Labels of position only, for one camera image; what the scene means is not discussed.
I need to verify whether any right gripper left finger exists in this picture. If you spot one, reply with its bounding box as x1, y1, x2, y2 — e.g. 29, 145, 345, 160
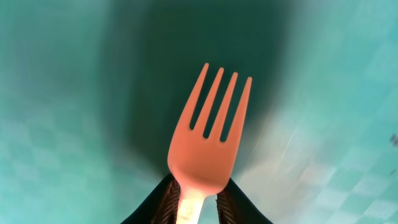
121, 174, 180, 224

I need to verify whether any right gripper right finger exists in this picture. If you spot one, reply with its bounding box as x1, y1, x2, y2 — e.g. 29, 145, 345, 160
216, 179, 273, 224

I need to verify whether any white plastic fork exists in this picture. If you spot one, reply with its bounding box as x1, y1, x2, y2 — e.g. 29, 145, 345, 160
167, 63, 252, 224

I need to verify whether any teal serving tray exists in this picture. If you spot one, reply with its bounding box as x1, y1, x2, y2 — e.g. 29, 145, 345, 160
1, 0, 397, 223

